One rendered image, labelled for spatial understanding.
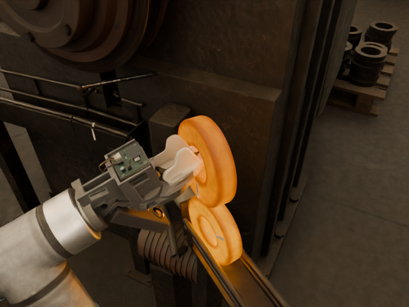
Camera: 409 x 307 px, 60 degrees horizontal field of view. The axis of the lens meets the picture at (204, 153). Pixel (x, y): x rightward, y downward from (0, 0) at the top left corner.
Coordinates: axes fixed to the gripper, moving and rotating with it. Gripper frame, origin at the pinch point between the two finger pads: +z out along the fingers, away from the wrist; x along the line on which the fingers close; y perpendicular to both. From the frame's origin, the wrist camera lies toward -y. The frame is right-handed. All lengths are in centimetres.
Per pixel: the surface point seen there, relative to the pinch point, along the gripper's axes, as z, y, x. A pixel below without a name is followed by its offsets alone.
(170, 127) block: 0.6, -13.4, 25.2
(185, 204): -6.1, -20.2, 8.3
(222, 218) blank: -2.0, -14.9, -3.1
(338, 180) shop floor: 71, -117, 43
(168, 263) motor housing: -16.9, -40.6, 10.3
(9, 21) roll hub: -18, 15, 48
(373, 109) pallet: 134, -133, 79
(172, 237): -12.5, -33.7, 11.9
